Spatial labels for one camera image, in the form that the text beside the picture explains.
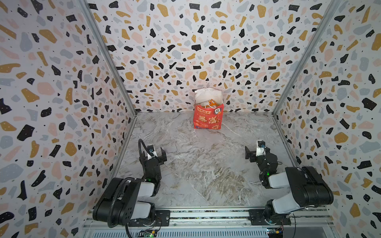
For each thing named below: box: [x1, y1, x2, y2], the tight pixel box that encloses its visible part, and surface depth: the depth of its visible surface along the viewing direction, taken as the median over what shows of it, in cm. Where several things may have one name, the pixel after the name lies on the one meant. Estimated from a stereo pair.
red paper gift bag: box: [193, 87, 225, 130], surface depth 105 cm
